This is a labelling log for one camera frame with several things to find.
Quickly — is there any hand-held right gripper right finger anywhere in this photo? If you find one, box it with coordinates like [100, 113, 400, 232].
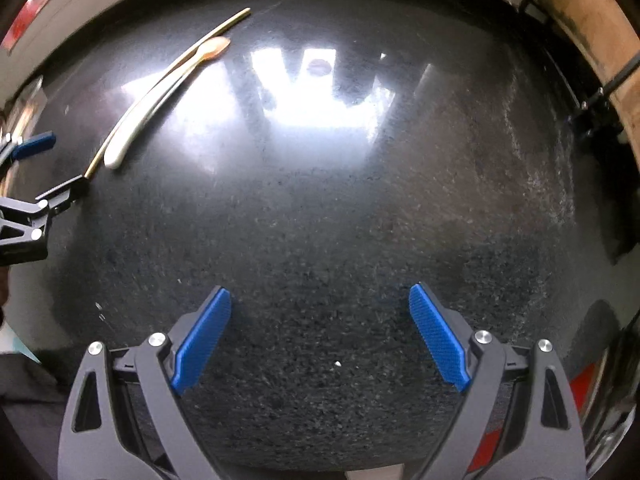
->
[408, 282, 588, 480]

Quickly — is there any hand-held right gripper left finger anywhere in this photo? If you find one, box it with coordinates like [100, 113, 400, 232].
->
[59, 286, 234, 480]

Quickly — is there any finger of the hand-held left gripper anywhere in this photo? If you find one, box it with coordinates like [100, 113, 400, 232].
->
[0, 131, 57, 166]
[0, 174, 85, 267]

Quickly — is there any white handled wooden spoon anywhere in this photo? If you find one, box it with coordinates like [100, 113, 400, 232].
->
[103, 36, 232, 170]

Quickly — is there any person's dark clothing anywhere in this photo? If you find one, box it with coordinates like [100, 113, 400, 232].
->
[0, 350, 73, 480]

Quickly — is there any black clamp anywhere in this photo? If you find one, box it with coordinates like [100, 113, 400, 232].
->
[567, 52, 640, 146]

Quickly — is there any wooden beam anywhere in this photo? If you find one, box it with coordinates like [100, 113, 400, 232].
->
[542, 0, 640, 126]

